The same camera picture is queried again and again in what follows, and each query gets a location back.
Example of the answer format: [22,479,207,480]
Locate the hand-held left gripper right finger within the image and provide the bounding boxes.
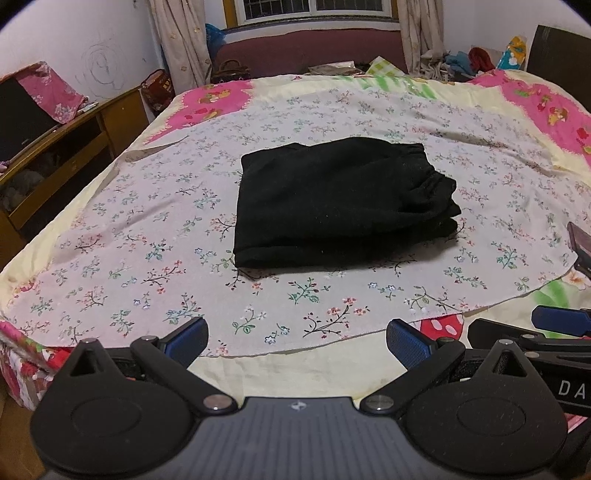
[359,318,539,411]

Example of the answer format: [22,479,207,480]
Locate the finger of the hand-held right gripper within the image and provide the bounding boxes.
[531,305,591,339]
[467,318,591,356]

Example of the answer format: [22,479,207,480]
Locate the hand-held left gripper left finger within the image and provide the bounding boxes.
[55,317,234,413]

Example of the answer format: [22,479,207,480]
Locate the black pants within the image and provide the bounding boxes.
[232,141,463,269]

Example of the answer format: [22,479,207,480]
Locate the brown wooden strip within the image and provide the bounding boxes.
[567,222,591,278]

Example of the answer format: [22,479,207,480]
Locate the red floral bedding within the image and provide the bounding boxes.
[0,320,70,409]

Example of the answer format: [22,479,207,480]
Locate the wooden television cabinet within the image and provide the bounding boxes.
[0,85,151,271]

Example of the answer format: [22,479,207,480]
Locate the red bag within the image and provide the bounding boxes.
[140,69,177,117]

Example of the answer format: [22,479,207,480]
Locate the dark wooden board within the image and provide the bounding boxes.
[525,25,591,100]

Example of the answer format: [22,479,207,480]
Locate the brown handbag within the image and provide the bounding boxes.
[211,59,251,85]

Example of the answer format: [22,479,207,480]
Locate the red cloth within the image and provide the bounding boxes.
[468,46,498,73]

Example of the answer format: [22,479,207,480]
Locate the black television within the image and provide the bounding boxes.
[0,78,60,161]

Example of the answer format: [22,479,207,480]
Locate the blue cloth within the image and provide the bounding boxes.
[444,52,474,75]

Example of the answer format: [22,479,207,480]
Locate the green checked cloth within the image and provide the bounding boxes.
[366,55,406,77]

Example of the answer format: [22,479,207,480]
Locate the grey clothes pile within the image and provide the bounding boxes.
[418,50,458,83]

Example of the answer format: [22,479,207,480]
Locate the pink floral cloth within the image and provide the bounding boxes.
[0,61,89,124]

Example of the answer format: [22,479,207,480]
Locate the beige flat packet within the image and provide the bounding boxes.
[308,61,365,77]

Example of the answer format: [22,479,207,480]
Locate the blue plastic bag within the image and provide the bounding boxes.
[205,23,226,54]

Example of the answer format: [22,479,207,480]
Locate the barred window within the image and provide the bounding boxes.
[223,0,400,27]

